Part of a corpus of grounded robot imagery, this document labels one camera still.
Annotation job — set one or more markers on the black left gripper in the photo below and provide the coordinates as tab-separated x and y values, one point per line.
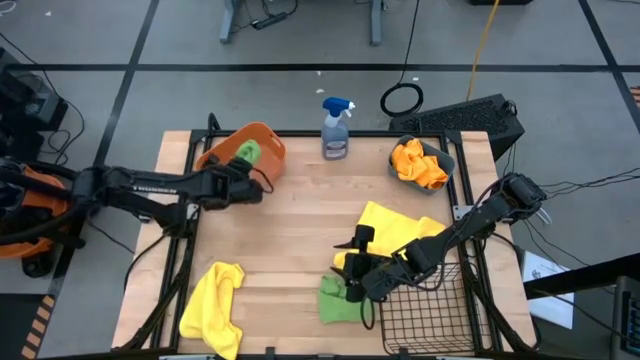
235	187

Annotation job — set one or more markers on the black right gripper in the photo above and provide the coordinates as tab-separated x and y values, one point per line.
360	267

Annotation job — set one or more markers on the green microfiber towel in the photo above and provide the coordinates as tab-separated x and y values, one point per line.
250	150
332	305

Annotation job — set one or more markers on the yellow microfiber towel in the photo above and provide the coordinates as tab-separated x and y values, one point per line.
390	225
210	315

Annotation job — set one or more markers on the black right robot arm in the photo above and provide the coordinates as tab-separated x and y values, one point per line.
450	240

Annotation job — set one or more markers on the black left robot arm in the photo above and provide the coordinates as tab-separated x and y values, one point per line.
150	180

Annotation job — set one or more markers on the orange plastic basket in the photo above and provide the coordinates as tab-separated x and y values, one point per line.
272	155

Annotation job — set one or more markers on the blue-capped spray bottle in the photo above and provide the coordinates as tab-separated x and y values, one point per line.
335	140

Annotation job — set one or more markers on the grey-blue plastic basket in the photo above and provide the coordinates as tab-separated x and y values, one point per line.
446	161

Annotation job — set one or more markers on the grey desk leg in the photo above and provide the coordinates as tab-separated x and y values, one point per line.
229	22
376	22

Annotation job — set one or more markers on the black power strip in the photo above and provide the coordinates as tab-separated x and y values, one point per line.
270	21

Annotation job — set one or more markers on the black perforated computer case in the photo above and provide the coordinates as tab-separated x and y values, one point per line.
460	117

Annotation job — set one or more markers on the white paper sheet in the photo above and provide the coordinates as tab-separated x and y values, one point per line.
545	290

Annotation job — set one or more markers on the orange shop vacuum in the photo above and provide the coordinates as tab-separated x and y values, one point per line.
37	197

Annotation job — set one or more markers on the black equipment box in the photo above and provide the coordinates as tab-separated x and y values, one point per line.
25	105

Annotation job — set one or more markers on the black beam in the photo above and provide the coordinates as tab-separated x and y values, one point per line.
590	275

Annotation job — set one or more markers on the grey device with screen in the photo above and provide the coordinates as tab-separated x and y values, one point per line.
627	320

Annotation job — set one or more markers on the black aluminium table frame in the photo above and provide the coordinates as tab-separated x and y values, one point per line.
365	133

